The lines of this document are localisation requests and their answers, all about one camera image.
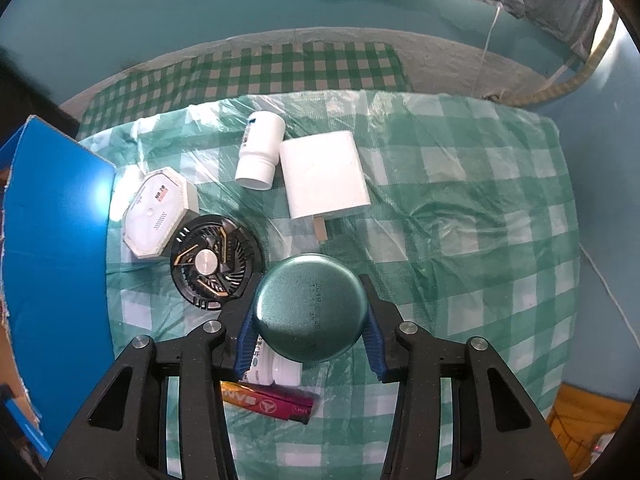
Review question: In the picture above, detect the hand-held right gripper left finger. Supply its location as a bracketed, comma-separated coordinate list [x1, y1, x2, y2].
[42, 272, 266, 480]

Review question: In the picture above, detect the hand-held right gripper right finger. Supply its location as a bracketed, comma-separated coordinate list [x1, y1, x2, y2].
[357, 275, 573, 480]

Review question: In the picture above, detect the white bottle with barcode label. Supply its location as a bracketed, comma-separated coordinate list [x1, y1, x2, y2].
[240, 342, 303, 387]

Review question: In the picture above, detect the magenta lighter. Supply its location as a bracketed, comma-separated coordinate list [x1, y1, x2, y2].
[220, 380, 321, 425]

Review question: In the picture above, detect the green round metal tin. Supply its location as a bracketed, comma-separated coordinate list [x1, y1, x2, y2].
[251, 253, 371, 363]

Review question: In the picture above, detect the black round cooling fan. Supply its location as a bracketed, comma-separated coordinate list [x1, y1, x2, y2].
[169, 214, 264, 311]

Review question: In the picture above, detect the white octagonal device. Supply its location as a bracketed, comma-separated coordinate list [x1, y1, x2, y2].
[121, 167, 201, 260]

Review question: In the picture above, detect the blue cardboard box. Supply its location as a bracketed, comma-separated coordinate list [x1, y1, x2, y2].
[0, 116, 118, 461]

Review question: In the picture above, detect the light green checkered plastic tablecloth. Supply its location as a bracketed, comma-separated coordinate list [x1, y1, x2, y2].
[77, 89, 581, 480]

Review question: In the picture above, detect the white power adapter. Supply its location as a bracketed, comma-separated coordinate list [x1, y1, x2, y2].
[278, 131, 372, 242]

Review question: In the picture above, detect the white plastic bottle blue logo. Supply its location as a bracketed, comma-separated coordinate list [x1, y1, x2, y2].
[234, 111, 287, 192]

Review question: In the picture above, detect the dark green checkered cloth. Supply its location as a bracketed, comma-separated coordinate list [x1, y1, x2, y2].
[82, 42, 411, 136]

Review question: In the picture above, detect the white cable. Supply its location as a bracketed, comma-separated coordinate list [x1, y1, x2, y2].
[580, 245, 640, 356]

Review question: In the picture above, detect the thin white cord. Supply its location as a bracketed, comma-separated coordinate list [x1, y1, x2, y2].
[477, 2, 502, 98]

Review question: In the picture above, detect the yellowish braided hose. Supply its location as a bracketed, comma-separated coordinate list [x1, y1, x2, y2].
[510, 10, 621, 108]

